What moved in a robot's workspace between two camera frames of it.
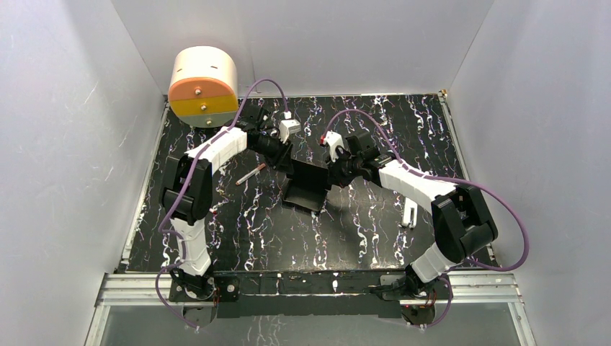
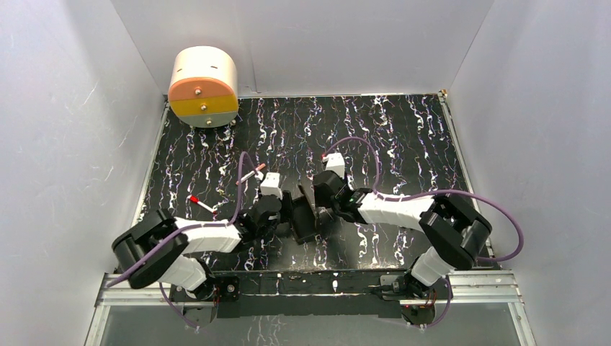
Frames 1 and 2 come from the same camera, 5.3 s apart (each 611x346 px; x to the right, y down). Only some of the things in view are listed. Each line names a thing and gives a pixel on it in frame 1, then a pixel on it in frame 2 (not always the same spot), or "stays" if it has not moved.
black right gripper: x=334 y=177 to x=319 y=200
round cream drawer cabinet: x=203 y=90 stays
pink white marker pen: x=251 y=174 stays
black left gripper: x=281 y=159 to x=287 y=210
